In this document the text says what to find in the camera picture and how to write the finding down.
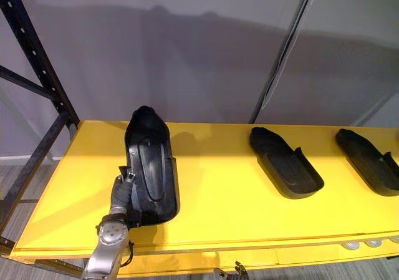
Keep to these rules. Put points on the black metal rack frame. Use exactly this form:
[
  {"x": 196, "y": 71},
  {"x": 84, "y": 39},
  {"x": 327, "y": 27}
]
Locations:
[{"x": 37, "y": 74}]

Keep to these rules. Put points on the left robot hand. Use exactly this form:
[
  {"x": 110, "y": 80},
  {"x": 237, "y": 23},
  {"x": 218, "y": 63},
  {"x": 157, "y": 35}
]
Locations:
[{"x": 120, "y": 192}]

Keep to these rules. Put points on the grey partition edge strip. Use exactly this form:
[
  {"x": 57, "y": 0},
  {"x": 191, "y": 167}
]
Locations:
[{"x": 286, "y": 52}]

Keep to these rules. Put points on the black plastic housing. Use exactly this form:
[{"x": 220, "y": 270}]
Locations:
[
  {"x": 369, "y": 164},
  {"x": 285, "y": 164},
  {"x": 156, "y": 167}
]

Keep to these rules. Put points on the yellow shelf board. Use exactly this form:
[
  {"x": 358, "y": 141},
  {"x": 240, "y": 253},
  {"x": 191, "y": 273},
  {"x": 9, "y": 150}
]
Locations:
[{"x": 233, "y": 211}]

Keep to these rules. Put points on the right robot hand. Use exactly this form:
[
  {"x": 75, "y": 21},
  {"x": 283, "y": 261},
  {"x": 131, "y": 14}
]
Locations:
[{"x": 237, "y": 270}]

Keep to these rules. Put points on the silver round can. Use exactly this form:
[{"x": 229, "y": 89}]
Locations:
[
  {"x": 394, "y": 239},
  {"x": 375, "y": 242},
  {"x": 351, "y": 245}
]

